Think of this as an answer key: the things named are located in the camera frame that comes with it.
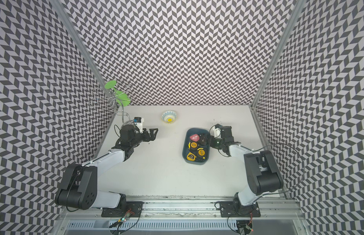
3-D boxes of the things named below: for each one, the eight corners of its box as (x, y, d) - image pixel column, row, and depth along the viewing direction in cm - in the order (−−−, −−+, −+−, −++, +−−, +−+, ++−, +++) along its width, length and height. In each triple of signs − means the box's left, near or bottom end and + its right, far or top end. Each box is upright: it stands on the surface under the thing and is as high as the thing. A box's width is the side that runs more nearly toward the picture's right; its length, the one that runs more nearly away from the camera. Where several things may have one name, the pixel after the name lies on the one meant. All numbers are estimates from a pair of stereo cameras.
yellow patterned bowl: (161, 123, 110) (160, 119, 107) (162, 114, 116) (162, 110, 112) (176, 123, 110) (176, 119, 107) (177, 114, 116) (176, 110, 113)
